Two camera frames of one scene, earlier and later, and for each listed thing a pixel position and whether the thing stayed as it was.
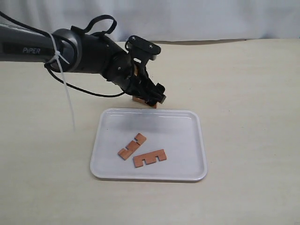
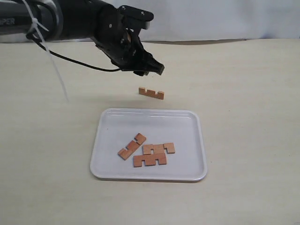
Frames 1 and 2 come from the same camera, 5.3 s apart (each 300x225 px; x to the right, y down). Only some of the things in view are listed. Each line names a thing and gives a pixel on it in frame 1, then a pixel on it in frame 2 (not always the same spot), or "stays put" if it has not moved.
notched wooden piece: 139,99 to 159,148
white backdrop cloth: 167,20 stays put
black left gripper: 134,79 to 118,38
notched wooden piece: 132,146 stays put
